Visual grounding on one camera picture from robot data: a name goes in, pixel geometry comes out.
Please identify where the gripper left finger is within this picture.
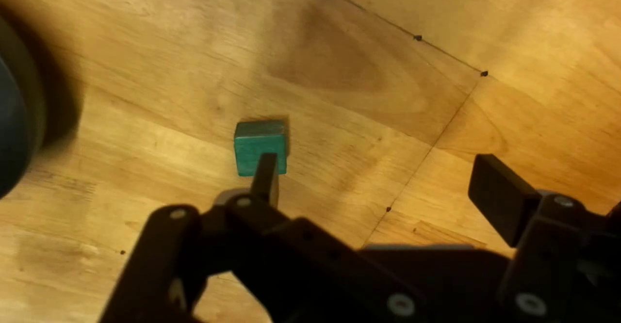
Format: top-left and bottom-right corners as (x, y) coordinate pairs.
(99, 153), (424, 323)

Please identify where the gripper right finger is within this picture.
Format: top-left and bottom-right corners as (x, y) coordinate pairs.
(468, 154), (621, 323)

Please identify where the green cube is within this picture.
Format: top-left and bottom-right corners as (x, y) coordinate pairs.
(233, 119), (290, 177)

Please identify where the black bowl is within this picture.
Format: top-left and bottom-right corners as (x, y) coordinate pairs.
(0, 15), (48, 199)

